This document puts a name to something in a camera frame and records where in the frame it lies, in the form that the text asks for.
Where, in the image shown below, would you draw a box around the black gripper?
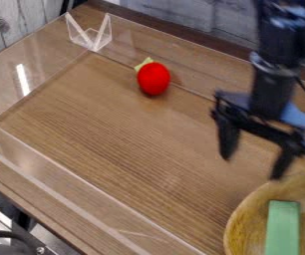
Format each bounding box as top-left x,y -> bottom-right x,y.
211,91 -> 305,180

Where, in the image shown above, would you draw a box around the green rectangular stick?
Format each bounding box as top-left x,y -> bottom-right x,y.
264,200 -> 300,255

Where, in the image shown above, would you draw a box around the brown wooden bowl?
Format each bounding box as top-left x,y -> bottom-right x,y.
223,172 -> 305,255

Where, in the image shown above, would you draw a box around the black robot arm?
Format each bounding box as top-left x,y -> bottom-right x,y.
211,0 -> 305,180

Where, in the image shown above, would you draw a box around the red plush strawberry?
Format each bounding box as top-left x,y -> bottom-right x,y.
134,57 -> 169,96

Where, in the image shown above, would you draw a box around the clear acrylic tray walls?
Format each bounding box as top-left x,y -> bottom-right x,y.
0,12 -> 305,255

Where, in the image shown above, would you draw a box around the clear acrylic corner bracket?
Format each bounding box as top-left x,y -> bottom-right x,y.
65,13 -> 113,52

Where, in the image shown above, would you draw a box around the black metal bracket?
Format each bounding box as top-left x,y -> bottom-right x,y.
10,218 -> 58,255

